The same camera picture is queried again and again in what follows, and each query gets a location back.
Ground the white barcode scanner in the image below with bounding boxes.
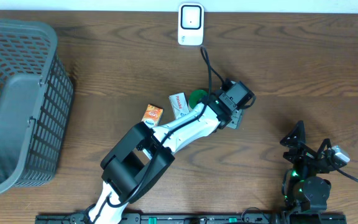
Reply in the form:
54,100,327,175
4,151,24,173
178,2,204,46

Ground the white Panadol box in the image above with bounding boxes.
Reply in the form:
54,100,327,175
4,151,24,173
168,93,190,119

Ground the green lid white jar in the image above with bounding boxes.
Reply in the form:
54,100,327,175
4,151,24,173
188,90,208,111

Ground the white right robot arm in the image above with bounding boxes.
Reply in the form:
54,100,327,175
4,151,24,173
280,120,339,217

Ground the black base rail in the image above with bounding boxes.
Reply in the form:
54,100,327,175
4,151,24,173
35,213,347,224

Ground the grey plastic basket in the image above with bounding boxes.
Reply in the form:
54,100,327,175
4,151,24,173
0,19,75,194

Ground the orange small carton box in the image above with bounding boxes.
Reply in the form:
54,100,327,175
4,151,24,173
142,105,163,128

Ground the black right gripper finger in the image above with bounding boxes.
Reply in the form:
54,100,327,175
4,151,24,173
317,138,331,156
280,120,306,148

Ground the black left camera cable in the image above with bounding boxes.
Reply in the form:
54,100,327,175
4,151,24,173
199,45,229,100

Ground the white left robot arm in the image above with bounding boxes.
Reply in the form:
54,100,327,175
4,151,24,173
85,80,255,223

